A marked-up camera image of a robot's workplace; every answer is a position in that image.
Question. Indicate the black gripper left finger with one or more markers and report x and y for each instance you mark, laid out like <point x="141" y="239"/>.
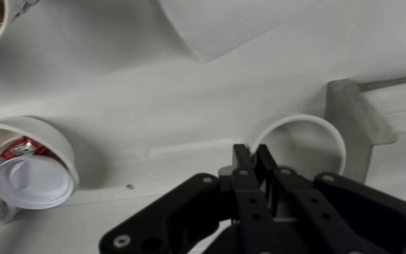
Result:
<point x="203" y="211"/>

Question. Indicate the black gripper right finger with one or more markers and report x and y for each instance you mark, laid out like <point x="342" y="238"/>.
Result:
<point x="344" y="216"/>

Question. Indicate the small white tea cup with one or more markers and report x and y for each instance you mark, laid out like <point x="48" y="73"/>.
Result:
<point x="306" y="141"/>

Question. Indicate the white bowl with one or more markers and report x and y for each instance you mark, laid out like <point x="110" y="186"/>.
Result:
<point x="48" y="141"/>

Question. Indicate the metal napkin holder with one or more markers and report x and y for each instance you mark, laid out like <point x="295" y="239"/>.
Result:
<point x="353" y="121"/>

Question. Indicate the red packet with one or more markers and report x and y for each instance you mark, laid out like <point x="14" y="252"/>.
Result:
<point x="20" y="148"/>

